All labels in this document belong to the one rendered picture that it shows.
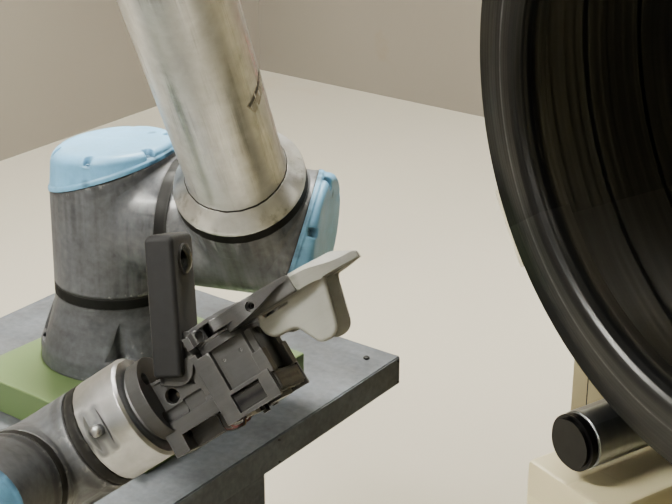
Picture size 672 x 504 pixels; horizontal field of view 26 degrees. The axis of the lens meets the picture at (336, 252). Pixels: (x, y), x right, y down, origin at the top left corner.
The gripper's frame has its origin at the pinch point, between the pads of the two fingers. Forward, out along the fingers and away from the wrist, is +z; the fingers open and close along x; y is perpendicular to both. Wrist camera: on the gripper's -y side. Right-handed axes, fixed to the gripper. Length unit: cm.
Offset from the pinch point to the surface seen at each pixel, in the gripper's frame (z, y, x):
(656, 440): 14.9, 23.4, 8.3
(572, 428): 9.1, 20.4, 1.9
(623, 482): 9.6, 26.0, -1.5
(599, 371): 13.6, 17.6, 6.1
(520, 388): -35, 22, -192
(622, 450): 11.0, 23.7, -0.2
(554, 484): 5.1, 23.5, -0.9
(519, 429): -36, 28, -176
